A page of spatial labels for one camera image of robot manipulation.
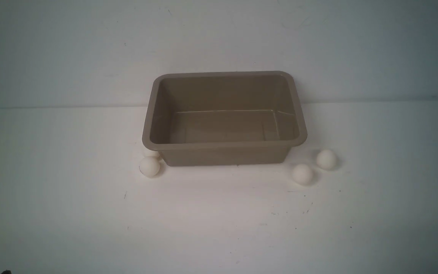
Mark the white ping-pong ball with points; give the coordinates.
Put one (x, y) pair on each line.
(327, 159)
(149, 167)
(302, 174)
(151, 153)

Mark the tan plastic storage bin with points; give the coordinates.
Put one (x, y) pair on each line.
(224, 118)

